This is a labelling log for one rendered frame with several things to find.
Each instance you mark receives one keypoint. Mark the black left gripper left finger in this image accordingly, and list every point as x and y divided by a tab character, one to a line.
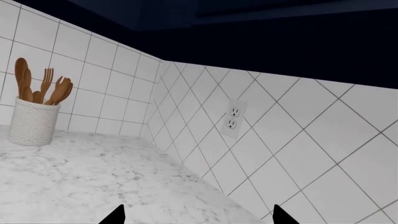
115	217

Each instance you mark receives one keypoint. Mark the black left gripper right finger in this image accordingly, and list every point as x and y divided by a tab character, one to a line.
282	217

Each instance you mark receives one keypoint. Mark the white crackled utensil crock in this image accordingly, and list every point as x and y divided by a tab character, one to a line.
33	123

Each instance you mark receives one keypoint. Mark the wooden slotted spatula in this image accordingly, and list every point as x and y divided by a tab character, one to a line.
59	89

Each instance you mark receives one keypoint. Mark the wooden fork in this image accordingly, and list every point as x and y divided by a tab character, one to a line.
46	81

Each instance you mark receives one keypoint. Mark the small wooden spoon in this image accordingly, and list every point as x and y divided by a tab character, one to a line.
27	86

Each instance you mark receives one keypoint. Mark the large wooden spoon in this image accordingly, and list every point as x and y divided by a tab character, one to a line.
20	74

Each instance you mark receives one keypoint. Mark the dark blue upper cabinet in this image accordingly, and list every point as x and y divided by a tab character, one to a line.
248	35

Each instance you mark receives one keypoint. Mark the white wall power outlet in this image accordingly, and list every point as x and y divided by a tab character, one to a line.
234	118

